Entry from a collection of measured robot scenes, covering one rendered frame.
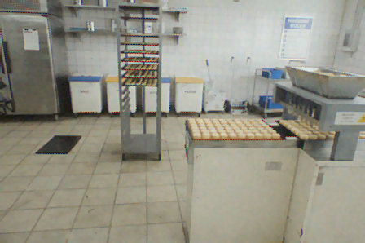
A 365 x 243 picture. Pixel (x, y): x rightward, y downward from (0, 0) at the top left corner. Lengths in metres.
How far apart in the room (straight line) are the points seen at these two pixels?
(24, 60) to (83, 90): 1.01
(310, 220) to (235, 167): 0.57
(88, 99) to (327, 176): 4.22
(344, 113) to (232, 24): 4.41
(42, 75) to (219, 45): 3.38
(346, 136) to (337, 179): 0.28
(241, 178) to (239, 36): 4.39
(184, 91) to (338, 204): 3.67
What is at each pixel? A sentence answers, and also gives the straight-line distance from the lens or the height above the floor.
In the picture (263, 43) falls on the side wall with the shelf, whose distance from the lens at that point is 6.09.
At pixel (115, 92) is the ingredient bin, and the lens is 5.03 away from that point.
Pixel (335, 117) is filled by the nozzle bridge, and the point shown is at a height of 1.10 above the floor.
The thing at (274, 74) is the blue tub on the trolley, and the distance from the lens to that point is 5.48.
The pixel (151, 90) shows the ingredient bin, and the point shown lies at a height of 0.54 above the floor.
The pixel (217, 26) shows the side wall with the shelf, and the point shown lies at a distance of 5.75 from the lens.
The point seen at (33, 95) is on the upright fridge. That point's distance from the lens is 5.10.
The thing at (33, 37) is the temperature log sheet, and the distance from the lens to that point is 4.96.
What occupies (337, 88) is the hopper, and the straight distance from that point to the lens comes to 1.77.
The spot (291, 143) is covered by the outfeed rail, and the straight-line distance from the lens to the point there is 1.85.
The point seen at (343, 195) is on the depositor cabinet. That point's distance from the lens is 1.96.
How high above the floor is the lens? 1.49
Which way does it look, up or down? 18 degrees down
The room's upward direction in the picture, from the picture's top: 2 degrees clockwise
